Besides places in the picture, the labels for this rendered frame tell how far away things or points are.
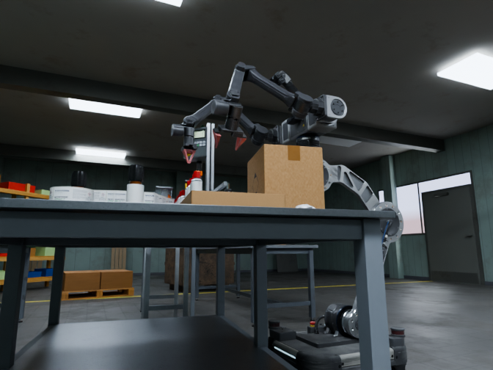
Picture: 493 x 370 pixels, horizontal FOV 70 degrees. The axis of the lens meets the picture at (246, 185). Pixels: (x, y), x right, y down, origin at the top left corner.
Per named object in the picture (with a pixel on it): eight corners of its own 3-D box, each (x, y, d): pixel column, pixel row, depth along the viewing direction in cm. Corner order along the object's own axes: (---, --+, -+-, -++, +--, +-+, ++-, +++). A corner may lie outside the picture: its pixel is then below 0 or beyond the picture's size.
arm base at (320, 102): (327, 116, 181) (326, 94, 183) (314, 114, 178) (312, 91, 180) (318, 121, 189) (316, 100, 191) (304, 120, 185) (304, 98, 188)
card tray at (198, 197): (177, 216, 118) (178, 205, 119) (252, 218, 126) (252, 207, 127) (191, 205, 90) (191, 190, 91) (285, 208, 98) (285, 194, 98)
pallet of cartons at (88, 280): (126, 291, 656) (128, 269, 663) (135, 296, 583) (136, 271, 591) (56, 295, 603) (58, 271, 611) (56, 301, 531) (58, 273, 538)
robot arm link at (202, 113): (224, 97, 234) (219, 111, 241) (216, 93, 235) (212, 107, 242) (191, 121, 201) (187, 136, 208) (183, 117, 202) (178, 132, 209)
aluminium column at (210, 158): (204, 232, 211) (206, 125, 224) (211, 232, 213) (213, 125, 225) (205, 231, 207) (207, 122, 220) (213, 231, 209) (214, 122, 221)
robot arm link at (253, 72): (249, 60, 194) (244, 77, 200) (234, 62, 184) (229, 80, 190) (316, 100, 178) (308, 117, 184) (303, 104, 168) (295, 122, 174)
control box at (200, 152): (189, 161, 230) (190, 133, 234) (213, 159, 225) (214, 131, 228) (182, 158, 221) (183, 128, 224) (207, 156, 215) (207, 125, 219)
